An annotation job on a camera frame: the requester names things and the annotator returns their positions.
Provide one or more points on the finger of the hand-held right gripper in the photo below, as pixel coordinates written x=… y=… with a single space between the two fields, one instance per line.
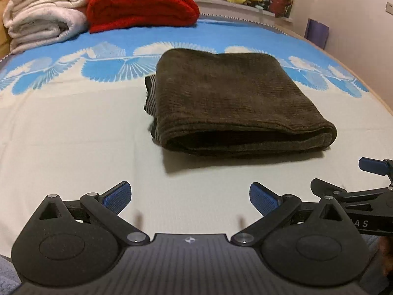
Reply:
x=325 y=187
x=373 y=165

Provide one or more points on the white folded fleece blanket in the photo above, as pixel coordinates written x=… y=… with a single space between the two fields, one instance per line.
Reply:
x=46 y=15

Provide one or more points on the red folded quilt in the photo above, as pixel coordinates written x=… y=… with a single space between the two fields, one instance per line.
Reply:
x=141 y=6

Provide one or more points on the wooden headboard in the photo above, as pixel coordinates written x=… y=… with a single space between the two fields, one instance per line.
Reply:
x=3 y=30

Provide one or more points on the blue floral bedsheet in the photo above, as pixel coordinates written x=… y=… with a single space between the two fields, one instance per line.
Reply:
x=76 y=129

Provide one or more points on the wall socket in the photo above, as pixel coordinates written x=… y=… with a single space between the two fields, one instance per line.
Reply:
x=389 y=7

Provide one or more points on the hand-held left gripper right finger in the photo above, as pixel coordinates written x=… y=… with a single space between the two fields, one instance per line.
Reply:
x=264 y=198

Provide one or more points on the purple box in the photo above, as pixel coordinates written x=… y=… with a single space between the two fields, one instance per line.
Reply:
x=317 y=33

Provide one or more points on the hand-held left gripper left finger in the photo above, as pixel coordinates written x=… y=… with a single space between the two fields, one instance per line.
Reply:
x=118 y=198

